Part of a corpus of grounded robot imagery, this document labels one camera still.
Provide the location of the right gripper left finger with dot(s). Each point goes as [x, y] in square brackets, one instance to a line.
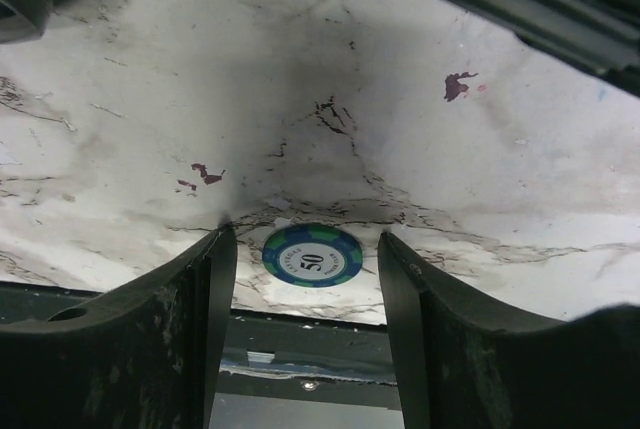
[144, 355]

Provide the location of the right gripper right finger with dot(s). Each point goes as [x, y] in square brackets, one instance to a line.
[464, 359]

